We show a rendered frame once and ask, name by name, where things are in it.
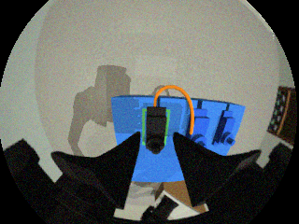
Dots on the blue rectangular deck plate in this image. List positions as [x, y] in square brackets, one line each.
[215, 127]

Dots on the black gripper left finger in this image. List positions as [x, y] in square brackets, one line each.
[111, 172]

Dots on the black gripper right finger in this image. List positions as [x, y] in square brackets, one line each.
[205, 171]

